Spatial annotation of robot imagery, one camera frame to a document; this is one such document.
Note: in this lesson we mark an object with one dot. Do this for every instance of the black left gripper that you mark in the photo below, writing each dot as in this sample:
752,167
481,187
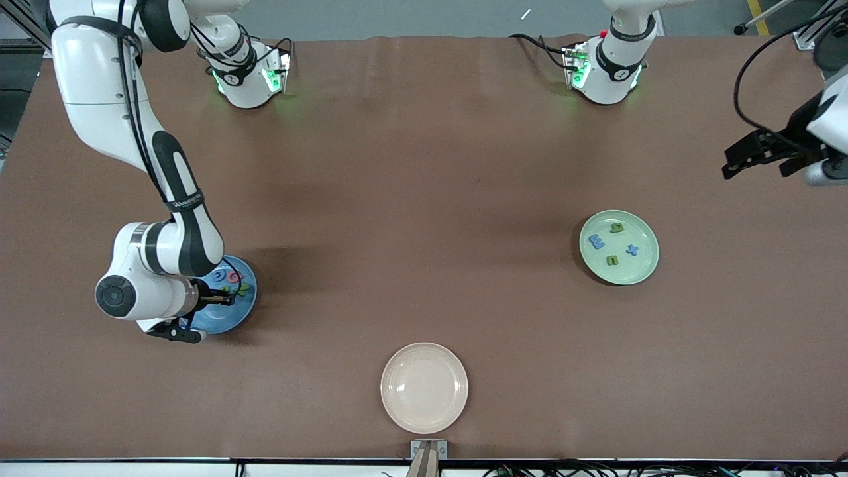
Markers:
797,130

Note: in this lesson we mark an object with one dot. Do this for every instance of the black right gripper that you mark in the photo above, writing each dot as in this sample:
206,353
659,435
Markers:
207,295

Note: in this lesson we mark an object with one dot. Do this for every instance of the pink letter G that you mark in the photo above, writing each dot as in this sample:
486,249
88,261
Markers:
234,280

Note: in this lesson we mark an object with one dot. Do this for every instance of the green letter N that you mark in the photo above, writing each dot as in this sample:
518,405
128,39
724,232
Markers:
244,289

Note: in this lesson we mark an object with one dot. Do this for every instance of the blue letter E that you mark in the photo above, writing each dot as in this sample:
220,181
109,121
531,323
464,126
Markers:
593,242

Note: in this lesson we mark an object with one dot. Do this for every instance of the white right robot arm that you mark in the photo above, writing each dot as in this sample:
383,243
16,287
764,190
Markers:
93,79

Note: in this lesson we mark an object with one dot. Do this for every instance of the blue plate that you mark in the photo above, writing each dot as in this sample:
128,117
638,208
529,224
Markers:
225,321

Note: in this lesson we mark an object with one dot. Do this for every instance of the green plate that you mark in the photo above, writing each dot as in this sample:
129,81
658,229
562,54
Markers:
623,271

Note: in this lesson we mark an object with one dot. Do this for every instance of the beige plate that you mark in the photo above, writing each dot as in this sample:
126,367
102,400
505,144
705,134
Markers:
424,387

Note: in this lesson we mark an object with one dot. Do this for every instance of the office chair caster leg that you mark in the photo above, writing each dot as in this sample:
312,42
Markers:
739,30

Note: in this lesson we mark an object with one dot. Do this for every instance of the brown table cover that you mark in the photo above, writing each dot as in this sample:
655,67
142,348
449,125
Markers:
397,132

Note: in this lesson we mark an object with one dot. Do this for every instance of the aluminium frame post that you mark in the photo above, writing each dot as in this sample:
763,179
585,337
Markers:
803,40
45,48

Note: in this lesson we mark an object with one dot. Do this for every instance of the white table edge rail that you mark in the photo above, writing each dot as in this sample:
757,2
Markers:
132,472

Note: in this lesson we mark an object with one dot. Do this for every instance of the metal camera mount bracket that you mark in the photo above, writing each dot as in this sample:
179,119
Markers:
428,460

